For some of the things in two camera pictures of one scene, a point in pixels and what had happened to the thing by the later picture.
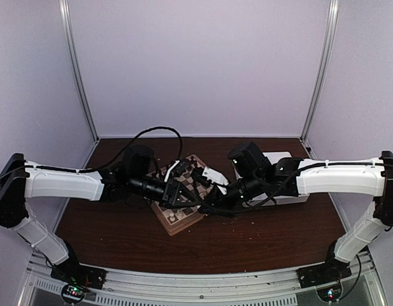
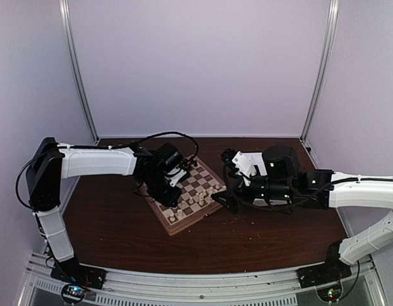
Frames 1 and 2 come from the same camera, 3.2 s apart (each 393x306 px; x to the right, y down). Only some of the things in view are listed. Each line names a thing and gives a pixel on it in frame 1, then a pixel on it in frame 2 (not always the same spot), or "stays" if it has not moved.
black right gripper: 214,200 to 232,206
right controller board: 330,294 stays
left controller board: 73,292 stays
